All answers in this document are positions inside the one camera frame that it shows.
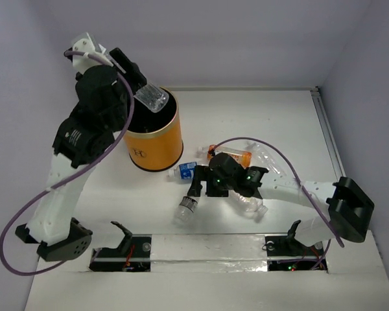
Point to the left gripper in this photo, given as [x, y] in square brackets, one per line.
[129, 69]

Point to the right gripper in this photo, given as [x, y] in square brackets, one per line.
[200, 173]

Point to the small bottle black cap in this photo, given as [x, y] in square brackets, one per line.
[185, 211]

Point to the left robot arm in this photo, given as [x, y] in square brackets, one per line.
[97, 123]

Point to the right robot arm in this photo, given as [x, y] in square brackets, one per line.
[343, 209]

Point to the orange cylindrical bin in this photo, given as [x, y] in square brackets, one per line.
[154, 140]

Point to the blue label bottle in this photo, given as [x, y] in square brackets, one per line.
[184, 171]

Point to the orange label bottle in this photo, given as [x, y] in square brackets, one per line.
[206, 153]

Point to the green yellow label bottle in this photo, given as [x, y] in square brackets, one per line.
[249, 208]

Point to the clear unlabelled bottle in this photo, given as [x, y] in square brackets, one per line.
[261, 157]

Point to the silver taped front rail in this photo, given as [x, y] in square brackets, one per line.
[216, 253]

